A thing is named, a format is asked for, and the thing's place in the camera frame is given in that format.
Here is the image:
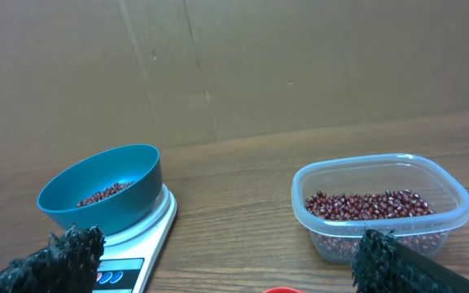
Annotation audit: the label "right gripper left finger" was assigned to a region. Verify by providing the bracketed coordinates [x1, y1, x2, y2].
[0, 225, 105, 293]

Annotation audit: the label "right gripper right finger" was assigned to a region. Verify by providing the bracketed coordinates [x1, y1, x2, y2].
[351, 230, 469, 293]

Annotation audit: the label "red measuring scoop blue handle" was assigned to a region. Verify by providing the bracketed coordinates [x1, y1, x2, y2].
[262, 286, 307, 293]

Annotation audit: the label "blue metal bowl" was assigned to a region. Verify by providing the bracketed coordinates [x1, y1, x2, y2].
[37, 144, 162, 235]

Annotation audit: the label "red adzuki beans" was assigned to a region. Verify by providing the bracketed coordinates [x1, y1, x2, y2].
[305, 189, 448, 258]

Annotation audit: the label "white digital kitchen scale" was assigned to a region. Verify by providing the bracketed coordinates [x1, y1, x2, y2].
[93, 186, 178, 293]

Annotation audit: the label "red beans in bowl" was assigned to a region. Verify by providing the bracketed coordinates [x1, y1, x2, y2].
[77, 181, 134, 208]

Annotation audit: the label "clear plastic container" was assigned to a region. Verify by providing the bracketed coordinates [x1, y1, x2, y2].
[291, 154, 469, 264]

